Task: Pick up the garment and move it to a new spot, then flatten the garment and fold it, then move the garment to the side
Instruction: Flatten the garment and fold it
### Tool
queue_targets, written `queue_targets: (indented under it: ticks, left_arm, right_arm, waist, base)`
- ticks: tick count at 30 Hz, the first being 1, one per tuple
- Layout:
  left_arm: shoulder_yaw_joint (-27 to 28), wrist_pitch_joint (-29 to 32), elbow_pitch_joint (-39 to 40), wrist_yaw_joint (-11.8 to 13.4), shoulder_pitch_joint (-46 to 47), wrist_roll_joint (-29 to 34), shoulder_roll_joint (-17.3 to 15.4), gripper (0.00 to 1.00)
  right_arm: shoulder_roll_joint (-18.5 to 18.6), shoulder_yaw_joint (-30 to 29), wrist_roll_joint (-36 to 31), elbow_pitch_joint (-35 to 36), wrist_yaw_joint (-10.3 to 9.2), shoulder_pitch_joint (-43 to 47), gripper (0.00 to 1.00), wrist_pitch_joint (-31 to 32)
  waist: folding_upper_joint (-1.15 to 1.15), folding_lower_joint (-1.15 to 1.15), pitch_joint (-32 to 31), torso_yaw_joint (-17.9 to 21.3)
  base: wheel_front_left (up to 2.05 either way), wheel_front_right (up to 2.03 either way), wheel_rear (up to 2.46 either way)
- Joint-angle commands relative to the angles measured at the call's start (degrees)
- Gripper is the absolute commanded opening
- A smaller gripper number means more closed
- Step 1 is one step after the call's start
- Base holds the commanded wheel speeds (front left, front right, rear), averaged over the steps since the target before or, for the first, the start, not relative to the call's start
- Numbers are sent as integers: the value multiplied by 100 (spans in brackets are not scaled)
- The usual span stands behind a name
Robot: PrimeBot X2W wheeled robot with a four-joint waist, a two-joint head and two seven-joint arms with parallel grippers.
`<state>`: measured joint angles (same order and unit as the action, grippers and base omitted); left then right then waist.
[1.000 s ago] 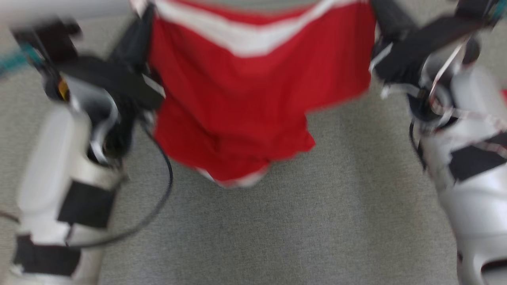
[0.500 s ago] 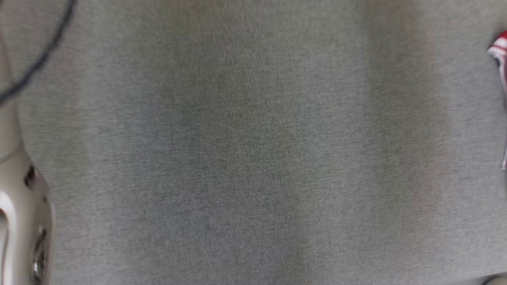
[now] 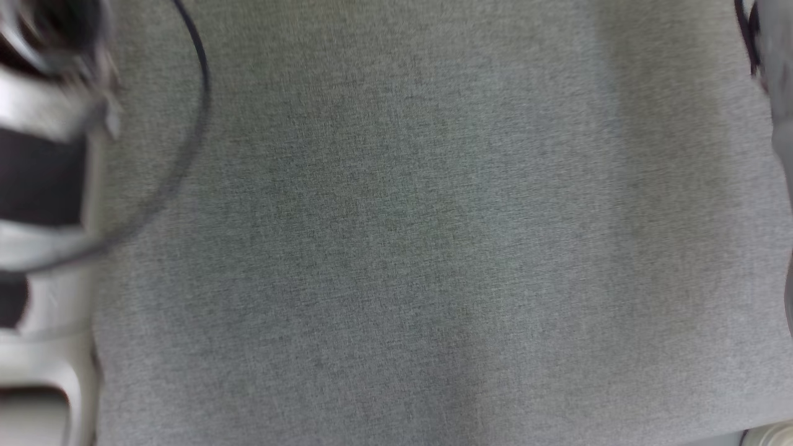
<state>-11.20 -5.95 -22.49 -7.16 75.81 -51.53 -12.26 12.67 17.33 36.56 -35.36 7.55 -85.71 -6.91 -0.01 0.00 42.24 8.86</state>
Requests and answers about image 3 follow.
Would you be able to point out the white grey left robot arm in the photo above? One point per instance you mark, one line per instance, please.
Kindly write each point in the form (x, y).
(37, 111)

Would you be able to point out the grey fabric sofa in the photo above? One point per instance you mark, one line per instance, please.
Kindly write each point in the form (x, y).
(433, 248)

